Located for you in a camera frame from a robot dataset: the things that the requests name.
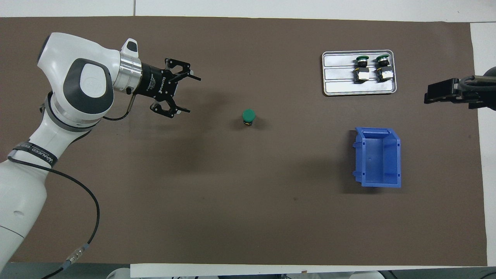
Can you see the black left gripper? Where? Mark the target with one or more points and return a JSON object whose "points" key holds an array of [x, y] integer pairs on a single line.
{"points": [[155, 81]]}

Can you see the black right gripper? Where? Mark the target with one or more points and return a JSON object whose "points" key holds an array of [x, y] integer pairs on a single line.
{"points": [[480, 99]]}

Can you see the green push button switch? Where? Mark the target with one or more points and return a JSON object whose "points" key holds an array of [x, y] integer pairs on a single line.
{"points": [[248, 115], [384, 73], [362, 73]]}

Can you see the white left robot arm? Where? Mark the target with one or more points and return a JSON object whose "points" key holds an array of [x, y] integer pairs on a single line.
{"points": [[85, 81]]}

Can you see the blue plastic bin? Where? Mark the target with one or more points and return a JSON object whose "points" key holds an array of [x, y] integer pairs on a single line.
{"points": [[374, 159]]}

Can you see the silver metal tray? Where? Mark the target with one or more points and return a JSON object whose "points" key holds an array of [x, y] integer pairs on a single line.
{"points": [[341, 87]]}

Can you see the brown table mat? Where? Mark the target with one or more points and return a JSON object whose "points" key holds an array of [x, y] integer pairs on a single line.
{"points": [[232, 201]]}

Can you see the white round object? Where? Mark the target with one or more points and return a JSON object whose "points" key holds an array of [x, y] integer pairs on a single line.
{"points": [[118, 274]]}

